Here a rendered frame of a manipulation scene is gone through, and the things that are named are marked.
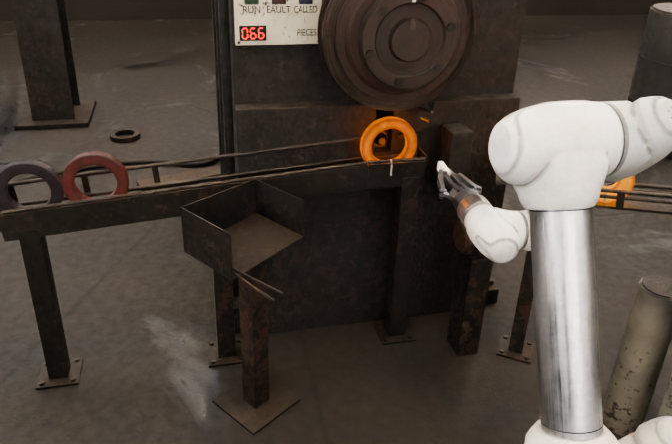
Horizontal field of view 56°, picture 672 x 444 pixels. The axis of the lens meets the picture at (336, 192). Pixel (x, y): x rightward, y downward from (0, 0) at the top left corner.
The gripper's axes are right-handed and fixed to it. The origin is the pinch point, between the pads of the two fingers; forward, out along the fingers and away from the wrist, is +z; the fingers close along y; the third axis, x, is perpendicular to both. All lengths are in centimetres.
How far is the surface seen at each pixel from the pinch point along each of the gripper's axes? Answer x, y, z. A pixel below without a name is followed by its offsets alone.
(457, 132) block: 3.8, 10.8, 17.0
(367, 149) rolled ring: -1.5, -18.2, 19.2
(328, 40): 34, -32, 20
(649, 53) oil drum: -29, 211, 175
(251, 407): -72, -60, -16
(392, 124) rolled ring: 6.6, -10.5, 19.7
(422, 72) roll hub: 26.9, -6.3, 10.9
